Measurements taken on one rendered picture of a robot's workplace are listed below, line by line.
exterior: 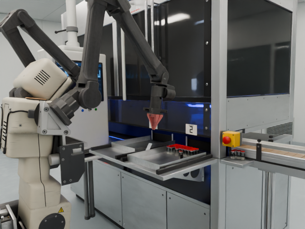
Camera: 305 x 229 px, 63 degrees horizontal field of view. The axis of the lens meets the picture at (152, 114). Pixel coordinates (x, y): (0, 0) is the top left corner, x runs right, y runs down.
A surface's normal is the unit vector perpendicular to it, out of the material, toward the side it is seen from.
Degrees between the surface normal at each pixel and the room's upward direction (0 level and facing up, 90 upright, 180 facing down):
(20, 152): 90
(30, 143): 90
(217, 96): 90
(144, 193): 90
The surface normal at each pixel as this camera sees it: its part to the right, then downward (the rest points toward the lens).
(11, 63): 0.65, 0.07
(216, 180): -0.76, 0.08
